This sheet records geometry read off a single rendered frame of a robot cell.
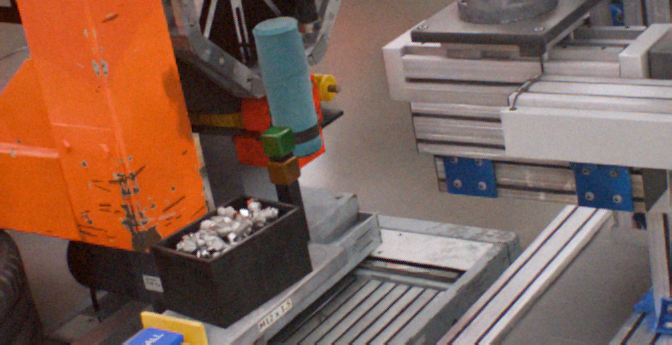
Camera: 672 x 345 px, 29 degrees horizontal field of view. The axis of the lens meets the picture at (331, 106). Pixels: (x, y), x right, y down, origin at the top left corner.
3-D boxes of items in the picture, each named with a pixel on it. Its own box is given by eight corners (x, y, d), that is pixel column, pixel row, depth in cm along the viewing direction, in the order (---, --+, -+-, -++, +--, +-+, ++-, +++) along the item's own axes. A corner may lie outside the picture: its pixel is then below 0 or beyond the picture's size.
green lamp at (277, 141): (278, 147, 212) (273, 124, 211) (297, 148, 210) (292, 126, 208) (263, 156, 209) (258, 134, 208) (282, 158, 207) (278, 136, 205)
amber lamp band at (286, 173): (283, 174, 214) (279, 152, 212) (302, 176, 211) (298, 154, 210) (269, 184, 211) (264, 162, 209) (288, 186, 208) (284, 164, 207)
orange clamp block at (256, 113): (238, 86, 256) (242, 130, 258) (269, 88, 251) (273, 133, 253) (260, 79, 261) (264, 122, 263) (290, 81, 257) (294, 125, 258)
